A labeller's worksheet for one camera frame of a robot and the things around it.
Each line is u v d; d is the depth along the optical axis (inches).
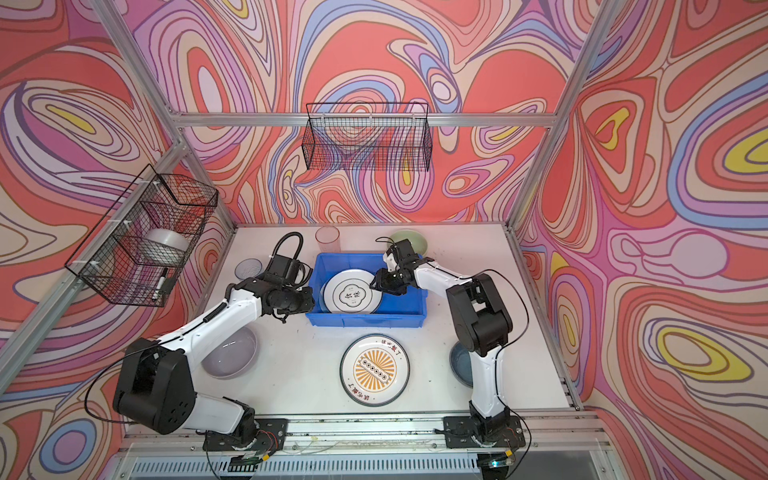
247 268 36.8
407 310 38.8
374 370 32.5
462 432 29.0
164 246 27.7
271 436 28.5
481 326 21.0
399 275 33.3
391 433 29.6
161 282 28.6
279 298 25.3
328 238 38.9
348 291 38.7
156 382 16.4
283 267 27.0
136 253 29.1
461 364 33.1
